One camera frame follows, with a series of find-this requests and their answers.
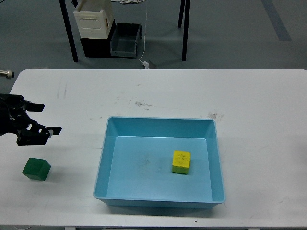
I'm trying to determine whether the cream plastic crate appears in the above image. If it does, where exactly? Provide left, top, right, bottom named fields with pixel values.
left=73, top=0, right=114, bottom=39

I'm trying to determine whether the green block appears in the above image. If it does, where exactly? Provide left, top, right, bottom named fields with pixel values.
left=22, top=158, right=51, bottom=181

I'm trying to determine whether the black table leg right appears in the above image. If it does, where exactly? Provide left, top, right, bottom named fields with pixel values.
left=182, top=0, right=191, bottom=61

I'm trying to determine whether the white cable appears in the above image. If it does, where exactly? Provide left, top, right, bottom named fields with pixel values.
left=110, top=0, right=148, bottom=63

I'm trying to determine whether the yellow block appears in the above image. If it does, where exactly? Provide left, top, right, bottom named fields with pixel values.
left=171, top=150, right=191, bottom=175

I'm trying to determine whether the grey storage bin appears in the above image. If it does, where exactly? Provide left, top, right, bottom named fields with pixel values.
left=110, top=23, right=142, bottom=59

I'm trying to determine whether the black rear table leg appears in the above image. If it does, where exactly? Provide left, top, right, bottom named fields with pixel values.
left=177, top=0, right=185, bottom=28

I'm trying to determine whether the white power adapter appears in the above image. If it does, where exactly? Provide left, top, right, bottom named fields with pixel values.
left=142, top=61, right=157, bottom=69

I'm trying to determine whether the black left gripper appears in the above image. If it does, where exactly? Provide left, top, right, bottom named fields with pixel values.
left=0, top=94, right=62, bottom=146

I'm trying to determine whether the black table leg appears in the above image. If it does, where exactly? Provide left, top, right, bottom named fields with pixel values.
left=59, top=0, right=78, bottom=62
left=182, top=0, right=191, bottom=61
left=177, top=0, right=185, bottom=28

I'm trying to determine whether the light blue plastic box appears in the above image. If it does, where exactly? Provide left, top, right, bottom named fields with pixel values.
left=94, top=117, right=225, bottom=209

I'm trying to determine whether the black table leg left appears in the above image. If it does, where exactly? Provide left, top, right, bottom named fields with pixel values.
left=59, top=0, right=78, bottom=62

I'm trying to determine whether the black crate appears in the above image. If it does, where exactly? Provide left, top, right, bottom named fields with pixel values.
left=80, top=20, right=116, bottom=58

